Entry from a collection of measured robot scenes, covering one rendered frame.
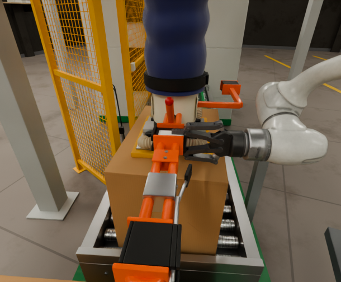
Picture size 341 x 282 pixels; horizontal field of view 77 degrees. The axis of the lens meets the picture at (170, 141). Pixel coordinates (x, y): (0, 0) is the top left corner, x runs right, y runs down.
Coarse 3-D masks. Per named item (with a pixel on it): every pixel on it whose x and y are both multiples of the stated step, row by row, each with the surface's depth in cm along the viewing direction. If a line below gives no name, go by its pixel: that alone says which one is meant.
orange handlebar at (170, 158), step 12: (228, 108) 86; (180, 120) 71; (156, 156) 52; (168, 156) 52; (156, 168) 48; (168, 168) 49; (144, 204) 39; (168, 204) 39; (144, 216) 37; (168, 216) 37; (132, 276) 28
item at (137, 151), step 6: (150, 120) 99; (144, 132) 89; (150, 132) 83; (138, 138) 85; (132, 150) 78; (138, 150) 78; (144, 150) 78; (150, 150) 78; (132, 156) 77; (138, 156) 76; (144, 156) 76; (150, 156) 76
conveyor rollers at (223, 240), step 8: (224, 208) 109; (224, 224) 101; (232, 224) 100; (112, 232) 96; (112, 240) 96; (224, 240) 93; (232, 240) 93; (112, 248) 90; (120, 248) 90; (232, 256) 87; (240, 256) 87
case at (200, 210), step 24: (144, 120) 104; (216, 120) 104; (120, 168) 71; (144, 168) 71; (192, 168) 71; (216, 168) 71; (120, 192) 74; (192, 192) 69; (216, 192) 68; (120, 216) 80; (192, 216) 75; (216, 216) 73; (120, 240) 88; (192, 240) 81; (216, 240) 80
